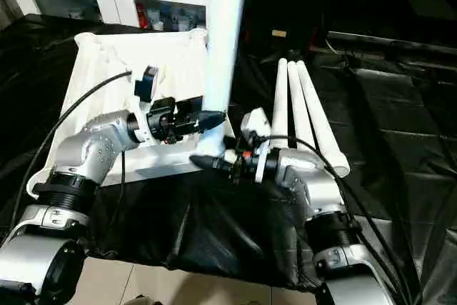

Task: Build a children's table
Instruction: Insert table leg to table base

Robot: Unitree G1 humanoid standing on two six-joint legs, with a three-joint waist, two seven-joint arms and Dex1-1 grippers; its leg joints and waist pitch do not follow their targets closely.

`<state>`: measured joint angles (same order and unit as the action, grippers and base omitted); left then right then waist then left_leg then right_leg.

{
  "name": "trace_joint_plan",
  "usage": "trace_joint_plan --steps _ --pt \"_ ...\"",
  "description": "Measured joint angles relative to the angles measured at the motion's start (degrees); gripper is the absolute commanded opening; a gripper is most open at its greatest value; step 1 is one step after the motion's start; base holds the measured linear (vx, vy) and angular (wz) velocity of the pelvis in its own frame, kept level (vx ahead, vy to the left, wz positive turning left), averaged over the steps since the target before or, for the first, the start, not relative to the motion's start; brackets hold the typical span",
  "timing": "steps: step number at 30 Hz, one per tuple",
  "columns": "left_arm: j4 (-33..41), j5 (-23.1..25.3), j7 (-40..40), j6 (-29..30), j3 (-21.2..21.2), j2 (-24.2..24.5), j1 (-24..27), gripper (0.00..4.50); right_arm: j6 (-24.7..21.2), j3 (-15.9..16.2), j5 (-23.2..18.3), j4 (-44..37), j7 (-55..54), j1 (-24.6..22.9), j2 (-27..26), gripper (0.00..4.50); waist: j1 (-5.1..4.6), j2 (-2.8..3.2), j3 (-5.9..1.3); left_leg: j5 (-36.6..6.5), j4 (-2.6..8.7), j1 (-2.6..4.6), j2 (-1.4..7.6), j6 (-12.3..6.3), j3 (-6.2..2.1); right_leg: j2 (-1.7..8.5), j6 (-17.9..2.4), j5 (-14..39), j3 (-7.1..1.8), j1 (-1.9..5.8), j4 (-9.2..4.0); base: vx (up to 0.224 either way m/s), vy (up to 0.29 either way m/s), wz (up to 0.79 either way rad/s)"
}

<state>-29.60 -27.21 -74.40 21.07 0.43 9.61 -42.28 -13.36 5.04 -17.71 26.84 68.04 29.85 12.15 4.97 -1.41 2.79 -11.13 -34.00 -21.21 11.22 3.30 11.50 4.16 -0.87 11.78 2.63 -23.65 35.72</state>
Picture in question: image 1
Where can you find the white plastic table leg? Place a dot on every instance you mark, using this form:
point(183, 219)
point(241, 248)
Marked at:
point(279, 105)
point(321, 119)
point(301, 112)
point(225, 51)

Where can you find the white plastic table top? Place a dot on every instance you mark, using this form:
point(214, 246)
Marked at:
point(93, 69)

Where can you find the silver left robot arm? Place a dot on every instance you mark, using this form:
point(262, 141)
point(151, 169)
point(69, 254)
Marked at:
point(93, 148)

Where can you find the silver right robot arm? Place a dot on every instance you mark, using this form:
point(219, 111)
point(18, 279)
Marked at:
point(314, 190)

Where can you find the black plastic mat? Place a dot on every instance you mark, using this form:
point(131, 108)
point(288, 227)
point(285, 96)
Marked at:
point(232, 230)

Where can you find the red item behind glass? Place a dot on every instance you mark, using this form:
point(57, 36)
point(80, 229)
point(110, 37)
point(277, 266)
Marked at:
point(140, 15)

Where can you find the small brown tag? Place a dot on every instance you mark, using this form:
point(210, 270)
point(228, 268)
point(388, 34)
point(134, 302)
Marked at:
point(278, 33)

